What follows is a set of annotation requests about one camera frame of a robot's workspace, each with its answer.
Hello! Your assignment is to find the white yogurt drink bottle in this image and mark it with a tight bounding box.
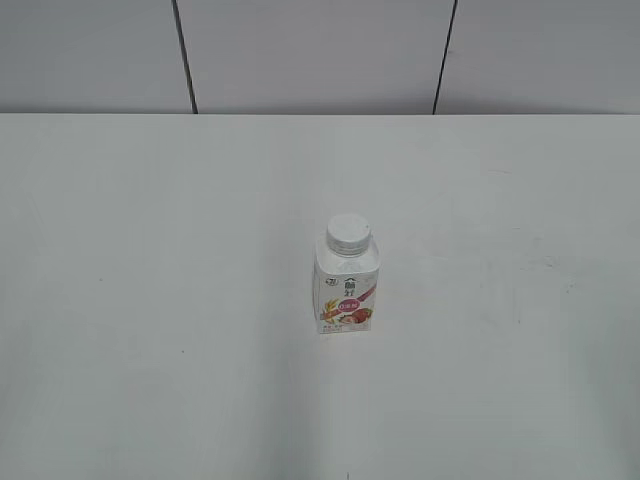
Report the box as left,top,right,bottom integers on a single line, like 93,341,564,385
312,237,381,334

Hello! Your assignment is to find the white screw bottle cap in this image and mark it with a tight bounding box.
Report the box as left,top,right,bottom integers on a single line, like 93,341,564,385
326,214,372,256

